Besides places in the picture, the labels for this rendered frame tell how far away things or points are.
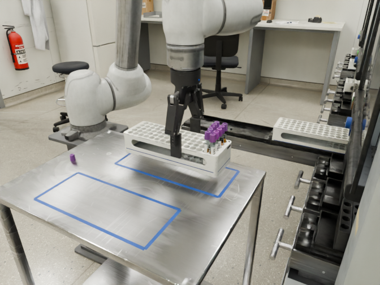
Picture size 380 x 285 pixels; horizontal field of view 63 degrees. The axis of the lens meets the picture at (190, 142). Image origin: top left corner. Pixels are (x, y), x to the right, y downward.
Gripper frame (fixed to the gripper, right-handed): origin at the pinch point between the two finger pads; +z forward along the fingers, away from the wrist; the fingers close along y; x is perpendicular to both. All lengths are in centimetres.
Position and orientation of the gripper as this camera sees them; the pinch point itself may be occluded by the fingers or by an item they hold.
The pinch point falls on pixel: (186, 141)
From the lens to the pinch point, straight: 84.5
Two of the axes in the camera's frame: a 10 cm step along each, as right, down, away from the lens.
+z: 0.0, 8.9, 4.5
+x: 8.8, 2.2, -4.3
